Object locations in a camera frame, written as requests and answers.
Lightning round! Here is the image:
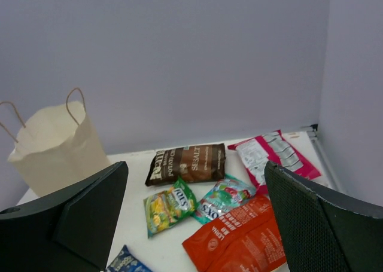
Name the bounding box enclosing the green yellow candy bag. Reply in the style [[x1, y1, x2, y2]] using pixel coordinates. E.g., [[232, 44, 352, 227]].
[[143, 178, 197, 238]]

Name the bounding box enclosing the teal snack bag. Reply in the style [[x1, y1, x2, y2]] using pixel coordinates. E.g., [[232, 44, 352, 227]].
[[192, 175, 256, 225]]

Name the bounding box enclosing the pink snack bag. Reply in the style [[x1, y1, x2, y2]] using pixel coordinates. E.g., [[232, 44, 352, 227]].
[[227, 130, 321, 195]]

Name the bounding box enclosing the red snack bag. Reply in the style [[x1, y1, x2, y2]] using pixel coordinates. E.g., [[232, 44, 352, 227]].
[[183, 195, 286, 271]]

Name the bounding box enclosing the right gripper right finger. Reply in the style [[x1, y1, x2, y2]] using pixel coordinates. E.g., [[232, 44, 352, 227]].
[[265, 161, 382, 271]]

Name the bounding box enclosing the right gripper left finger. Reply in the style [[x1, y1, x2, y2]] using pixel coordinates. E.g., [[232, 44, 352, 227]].
[[1, 161, 129, 271]]

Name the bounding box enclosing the beige paper bag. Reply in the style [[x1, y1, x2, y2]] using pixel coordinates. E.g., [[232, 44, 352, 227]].
[[1, 99, 111, 197]]

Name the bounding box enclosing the brown chips bag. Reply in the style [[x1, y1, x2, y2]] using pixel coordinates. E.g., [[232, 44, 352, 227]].
[[145, 143, 226, 187]]

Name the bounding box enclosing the blue snack bag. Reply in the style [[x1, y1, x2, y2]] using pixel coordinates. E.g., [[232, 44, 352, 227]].
[[105, 245, 152, 272]]

